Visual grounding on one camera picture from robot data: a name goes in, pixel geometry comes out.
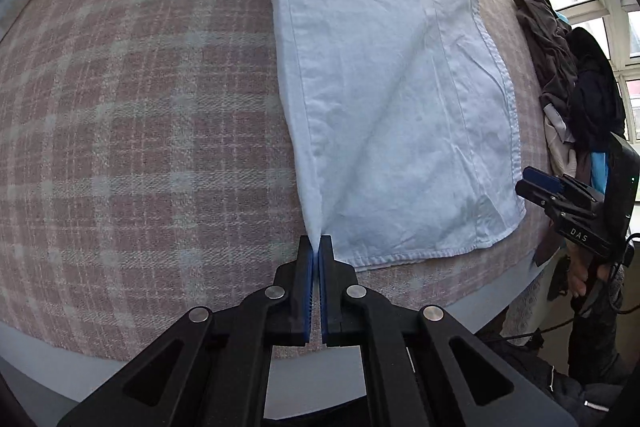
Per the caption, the blue cloth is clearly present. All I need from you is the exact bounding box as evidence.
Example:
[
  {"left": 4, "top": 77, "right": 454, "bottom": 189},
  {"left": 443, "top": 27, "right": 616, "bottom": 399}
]
[{"left": 590, "top": 151, "right": 609, "bottom": 192}]

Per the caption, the white shirt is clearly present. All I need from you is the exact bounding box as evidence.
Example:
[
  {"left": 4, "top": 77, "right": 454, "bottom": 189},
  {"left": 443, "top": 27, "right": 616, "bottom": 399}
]
[{"left": 255, "top": 0, "right": 527, "bottom": 273}]

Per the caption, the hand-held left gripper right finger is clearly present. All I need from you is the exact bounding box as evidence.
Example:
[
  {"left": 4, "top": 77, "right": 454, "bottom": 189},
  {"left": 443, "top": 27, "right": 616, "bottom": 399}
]
[{"left": 319, "top": 234, "right": 576, "bottom": 427}]

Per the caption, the black garment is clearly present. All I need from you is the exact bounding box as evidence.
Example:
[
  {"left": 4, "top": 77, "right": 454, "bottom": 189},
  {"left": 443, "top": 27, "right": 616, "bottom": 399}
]
[{"left": 567, "top": 27, "right": 627, "bottom": 152}]

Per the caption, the person's black jacket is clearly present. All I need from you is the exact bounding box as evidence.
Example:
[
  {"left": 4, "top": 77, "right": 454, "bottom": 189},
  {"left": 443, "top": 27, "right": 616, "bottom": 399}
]
[{"left": 480, "top": 332, "right": 640, "bottom": 427}]

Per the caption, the person's right hand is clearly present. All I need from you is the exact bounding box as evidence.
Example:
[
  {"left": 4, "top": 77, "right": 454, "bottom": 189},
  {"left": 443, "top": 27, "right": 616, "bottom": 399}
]
[{"left": 570, "top": 254, "right": 613, "bottom": 299}]

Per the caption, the pink plaid blanket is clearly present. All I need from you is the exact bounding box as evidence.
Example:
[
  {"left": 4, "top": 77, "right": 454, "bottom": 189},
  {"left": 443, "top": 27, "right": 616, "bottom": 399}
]
[{"left": 0, "top": 0, "right": 556, "bottom": 363}]

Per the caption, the brown garment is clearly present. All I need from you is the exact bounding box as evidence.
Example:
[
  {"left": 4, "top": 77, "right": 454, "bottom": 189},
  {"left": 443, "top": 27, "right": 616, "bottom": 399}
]
[{"left": 507, "top": 0, "right": 581, "bottom": 108}]

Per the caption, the beige garment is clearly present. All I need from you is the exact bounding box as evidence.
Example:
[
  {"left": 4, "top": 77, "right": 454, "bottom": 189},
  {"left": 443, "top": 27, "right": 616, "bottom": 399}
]
[{"left": 542, "top": 102, "right": 577, "bottom": 172}]

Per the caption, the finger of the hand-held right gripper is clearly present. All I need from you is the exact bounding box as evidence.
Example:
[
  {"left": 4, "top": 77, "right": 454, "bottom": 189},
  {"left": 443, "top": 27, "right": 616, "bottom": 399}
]
[
  {"left": 522, "top": 167, "right": 599, "bottom": 204},
  {"left": 515, "top": 180, "right": 599, "bottom": 221}
]

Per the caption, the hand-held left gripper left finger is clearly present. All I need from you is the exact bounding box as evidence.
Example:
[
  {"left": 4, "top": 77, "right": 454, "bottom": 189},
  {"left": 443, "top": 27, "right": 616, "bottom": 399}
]
[{"left": 57, "top": 234, "right": 319, "bottom": 427}]

